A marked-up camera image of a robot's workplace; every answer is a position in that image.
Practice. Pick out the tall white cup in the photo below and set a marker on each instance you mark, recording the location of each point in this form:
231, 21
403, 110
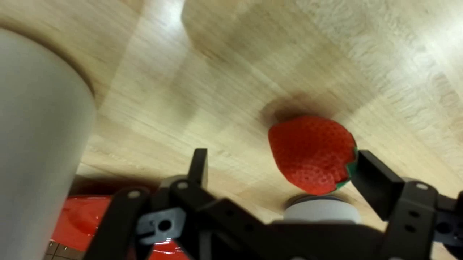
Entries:
37, 154

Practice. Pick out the red plate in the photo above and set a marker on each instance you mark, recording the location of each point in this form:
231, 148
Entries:
81, 221

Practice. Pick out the red toy strawberry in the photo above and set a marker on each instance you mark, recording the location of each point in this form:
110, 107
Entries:
311, 154

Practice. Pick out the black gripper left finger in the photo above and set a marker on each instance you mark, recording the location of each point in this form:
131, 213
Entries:
198, 168

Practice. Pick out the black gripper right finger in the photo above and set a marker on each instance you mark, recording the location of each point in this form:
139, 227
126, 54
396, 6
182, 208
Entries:
377, 185

